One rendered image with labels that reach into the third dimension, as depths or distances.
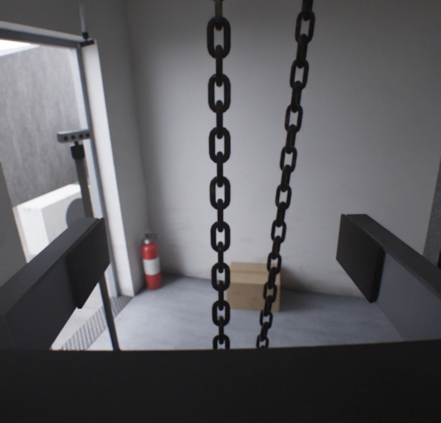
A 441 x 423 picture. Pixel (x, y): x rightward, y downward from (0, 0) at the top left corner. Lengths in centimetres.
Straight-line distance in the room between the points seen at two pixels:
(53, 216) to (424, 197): 342
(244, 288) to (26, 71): 551
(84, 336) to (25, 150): 445
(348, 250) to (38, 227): 365
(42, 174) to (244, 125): 495
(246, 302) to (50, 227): 220
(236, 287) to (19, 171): 481
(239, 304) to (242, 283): 20
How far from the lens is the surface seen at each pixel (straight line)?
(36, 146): 672
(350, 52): 246
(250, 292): 258
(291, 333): 251
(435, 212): 52
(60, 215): 382
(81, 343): 266
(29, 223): 382
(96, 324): 278
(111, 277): 293
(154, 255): 285
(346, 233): 17
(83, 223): 17
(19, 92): 660
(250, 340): 243
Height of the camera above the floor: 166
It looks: 19 degrees down
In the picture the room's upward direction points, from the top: 2 degrees counter-clockwise
